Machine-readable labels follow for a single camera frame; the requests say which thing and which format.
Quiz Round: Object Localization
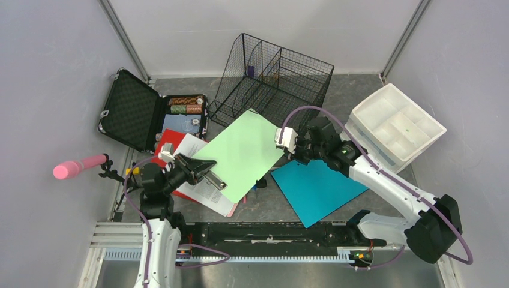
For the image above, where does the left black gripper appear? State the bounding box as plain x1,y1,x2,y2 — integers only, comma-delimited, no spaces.
161,152,215,194

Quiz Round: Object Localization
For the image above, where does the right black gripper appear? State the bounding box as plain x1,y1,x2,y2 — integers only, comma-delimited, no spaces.
283,134,326,166

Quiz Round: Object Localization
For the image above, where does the light green clipboard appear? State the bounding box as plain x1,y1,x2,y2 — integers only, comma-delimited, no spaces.
193,109,283,203

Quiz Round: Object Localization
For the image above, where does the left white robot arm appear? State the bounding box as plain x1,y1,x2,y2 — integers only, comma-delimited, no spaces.
134,161,188,287

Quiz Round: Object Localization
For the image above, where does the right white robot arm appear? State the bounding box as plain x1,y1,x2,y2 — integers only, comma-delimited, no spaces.
178,117,463,263

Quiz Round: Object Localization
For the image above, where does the white printed paper sheet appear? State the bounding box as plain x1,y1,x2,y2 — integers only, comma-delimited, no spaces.
173,134,234,217

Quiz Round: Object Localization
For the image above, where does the red clipboard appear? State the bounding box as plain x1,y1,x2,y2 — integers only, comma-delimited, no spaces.
152,128,200,204

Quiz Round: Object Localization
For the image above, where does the blue playing card deck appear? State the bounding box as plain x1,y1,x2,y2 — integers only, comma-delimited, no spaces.
162,114,201,134

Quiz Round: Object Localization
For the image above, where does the teal blue clipboard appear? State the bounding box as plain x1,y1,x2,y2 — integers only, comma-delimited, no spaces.
271,160,367,228

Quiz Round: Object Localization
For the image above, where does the red chip stack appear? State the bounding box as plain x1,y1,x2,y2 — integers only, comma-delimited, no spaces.
185,104,203,115

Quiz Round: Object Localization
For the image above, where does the pink clear clipboard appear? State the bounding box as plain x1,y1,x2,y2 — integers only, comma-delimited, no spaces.
226,203,238,217

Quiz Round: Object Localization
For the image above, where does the green chip stack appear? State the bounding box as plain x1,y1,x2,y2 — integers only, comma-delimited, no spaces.
170,105,187,115

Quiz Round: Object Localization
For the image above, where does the yellow black connector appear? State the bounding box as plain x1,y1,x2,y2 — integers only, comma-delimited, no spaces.
125,167,140,176

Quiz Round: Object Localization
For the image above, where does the red black stamp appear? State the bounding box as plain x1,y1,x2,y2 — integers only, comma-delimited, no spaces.
253,178,267,189

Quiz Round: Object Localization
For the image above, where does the orange black chip stack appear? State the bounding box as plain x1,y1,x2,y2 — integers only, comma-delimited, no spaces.
169,96,204,106

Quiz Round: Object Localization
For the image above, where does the white plastic drawer organizer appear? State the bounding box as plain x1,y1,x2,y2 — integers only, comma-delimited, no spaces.
340,83,447,173

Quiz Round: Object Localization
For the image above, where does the black poker chip case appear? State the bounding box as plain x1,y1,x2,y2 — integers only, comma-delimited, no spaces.
98,68,208,152

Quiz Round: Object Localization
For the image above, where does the purple small block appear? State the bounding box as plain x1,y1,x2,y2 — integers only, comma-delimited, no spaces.
247,65,255,77

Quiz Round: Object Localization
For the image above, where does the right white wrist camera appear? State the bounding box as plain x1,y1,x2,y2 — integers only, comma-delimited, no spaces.
274,127,298,154

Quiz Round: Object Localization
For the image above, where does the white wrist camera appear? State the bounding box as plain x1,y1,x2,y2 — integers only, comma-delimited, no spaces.
274,127,298,154
157,142,175,163

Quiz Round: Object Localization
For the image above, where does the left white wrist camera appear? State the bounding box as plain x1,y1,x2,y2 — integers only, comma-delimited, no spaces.
157,142,175,163

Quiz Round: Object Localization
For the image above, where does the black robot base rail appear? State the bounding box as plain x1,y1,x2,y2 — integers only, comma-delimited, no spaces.
179,222,387,257

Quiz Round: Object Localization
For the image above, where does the black wire mesh organizer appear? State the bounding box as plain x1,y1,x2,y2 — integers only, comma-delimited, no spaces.
208,33,334,127

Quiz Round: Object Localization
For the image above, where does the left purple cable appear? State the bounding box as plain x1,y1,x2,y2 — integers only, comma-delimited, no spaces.
122,155,232,288

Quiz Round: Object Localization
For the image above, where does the purple cable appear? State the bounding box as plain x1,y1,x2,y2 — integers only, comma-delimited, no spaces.
280,106,474,272
122,155,232,288

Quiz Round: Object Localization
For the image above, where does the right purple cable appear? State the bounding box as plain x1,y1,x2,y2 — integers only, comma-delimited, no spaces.
280,106,474,272

